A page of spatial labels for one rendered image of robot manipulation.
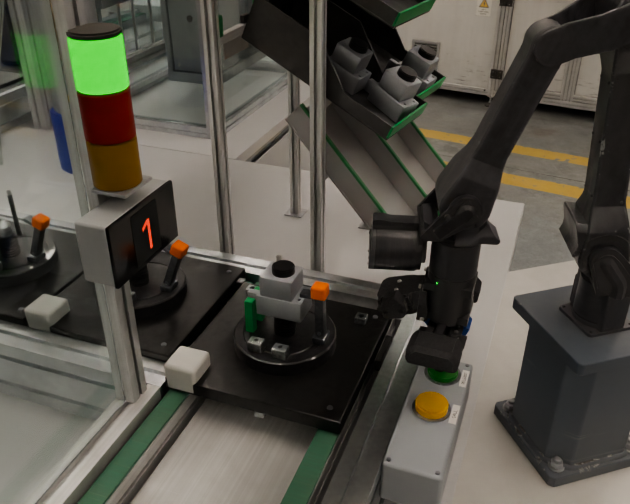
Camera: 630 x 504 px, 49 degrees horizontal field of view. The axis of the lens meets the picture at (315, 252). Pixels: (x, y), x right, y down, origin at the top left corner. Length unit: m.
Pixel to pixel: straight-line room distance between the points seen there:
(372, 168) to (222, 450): 0.55
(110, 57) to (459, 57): 4.41
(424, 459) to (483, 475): 0.15
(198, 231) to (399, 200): 0.47
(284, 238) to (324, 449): 0.67
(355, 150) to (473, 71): 3.84
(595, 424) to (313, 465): 0.35
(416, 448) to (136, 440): 0.33
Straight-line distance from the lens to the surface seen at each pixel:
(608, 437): 0.98
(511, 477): 0.97
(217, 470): 0.87
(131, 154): 0.72
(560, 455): 0.97
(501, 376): 1.11
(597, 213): 0.81
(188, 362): 0.91
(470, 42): 4.96
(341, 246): 1.40
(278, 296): 0.89
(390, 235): 0.80
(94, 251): 0.73
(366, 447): 0.84
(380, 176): 1.20
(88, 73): 0.69
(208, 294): 1.07
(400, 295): 0.84
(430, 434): 0.86
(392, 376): 0.93
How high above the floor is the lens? 1.56
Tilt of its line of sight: 31 degrees down
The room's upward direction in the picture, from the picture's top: straight up
